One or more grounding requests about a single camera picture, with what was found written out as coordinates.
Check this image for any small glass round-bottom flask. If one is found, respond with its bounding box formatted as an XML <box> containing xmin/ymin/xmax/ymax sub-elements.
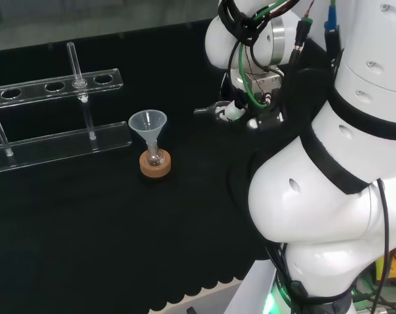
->
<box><xmin>143</xmin><ymin>143</ymin><xmax>166</xmax><ymax>167</ymax></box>

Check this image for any black cable with blue plug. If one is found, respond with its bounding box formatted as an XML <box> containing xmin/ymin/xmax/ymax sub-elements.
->
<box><xmin>323</xmin><ymin>0</ymin><xmax>344</xmax><ymax>70</ymax></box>

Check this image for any brown cork ring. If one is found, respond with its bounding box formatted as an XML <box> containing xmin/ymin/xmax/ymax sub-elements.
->
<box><xmin>139</xmin><ymin>149</ymin><xmax>172</xmax><ymax>179</ymax></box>

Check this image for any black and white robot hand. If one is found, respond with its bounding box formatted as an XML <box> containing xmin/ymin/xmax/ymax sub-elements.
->
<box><xmin>216</xmin><ymin>69</ymin><xmax>286</xmax><ymax>131</ymax></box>

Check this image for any clear acrylic funnel stand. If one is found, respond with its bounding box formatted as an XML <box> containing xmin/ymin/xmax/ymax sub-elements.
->
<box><xmin>0</xmin><ymin>41</ymin><xmax>134</xmax><ymax>176</ymax></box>

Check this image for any clear glass weighing funnel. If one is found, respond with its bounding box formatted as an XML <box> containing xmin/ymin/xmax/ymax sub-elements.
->
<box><xmin>193</xmin><ymin>102</ymin><xmax>225</xmax><ymax>116</ymax></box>

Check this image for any translucent plastic funnel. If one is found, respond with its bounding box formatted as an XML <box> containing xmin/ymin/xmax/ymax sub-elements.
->
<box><xmin>128</xmin><ymin>110</ymin><xmax>168</xmax><ymax>152</ymax></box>

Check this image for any black bench cloth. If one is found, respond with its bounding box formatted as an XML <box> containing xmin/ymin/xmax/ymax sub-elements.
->
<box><xmin>0</xmin><ymin>18</ymin><xmax>316</xmax><ymax>314</ymax></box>

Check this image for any black cable with green plug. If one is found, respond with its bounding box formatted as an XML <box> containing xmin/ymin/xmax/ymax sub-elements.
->
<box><xmin>289</xmin><ymin>18</ymin><xmax>314</xmax><ymax>67</ymax></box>

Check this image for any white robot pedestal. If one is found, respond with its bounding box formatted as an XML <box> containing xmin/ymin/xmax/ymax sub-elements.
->
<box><xmin>223</xmin><ymin>258</ymin><xmax>283</xmax><ymax>314</ymax></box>

